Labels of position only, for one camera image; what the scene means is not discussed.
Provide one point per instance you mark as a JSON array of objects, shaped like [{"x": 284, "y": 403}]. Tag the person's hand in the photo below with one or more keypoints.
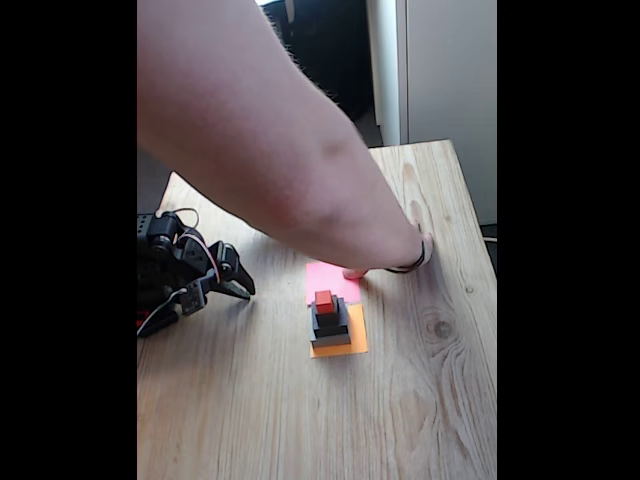
[{"x": 354, "y": 274}]

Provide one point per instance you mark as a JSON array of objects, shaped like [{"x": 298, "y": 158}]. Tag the small red cube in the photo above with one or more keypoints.
[{"x": 324, "y": 301}]

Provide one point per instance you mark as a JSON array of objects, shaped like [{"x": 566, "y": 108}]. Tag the pink paper sheet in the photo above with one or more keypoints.
[{"x": 320, "y": 280}]

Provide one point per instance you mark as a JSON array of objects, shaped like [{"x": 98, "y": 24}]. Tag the small wrist camera board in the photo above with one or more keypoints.
[{"x": 194, "y": 299}]

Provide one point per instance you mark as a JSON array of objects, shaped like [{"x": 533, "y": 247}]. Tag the small dark cube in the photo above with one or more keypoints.
[{"x": 332, "y": 320}]

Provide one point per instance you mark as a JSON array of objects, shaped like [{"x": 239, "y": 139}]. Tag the orange paper sheet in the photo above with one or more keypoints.
[{"x": 359, "y": 340}]

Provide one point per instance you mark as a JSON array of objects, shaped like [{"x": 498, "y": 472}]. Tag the medium dark block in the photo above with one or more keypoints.
[{"x": 342, "y": 327}]

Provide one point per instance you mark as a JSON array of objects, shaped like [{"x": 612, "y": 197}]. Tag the large grey block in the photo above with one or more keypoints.
[{"x": 330, "y": 341}]

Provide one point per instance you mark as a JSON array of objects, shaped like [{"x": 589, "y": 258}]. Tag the white cabinet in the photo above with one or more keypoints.
[{"x": 450, "y": 75}]

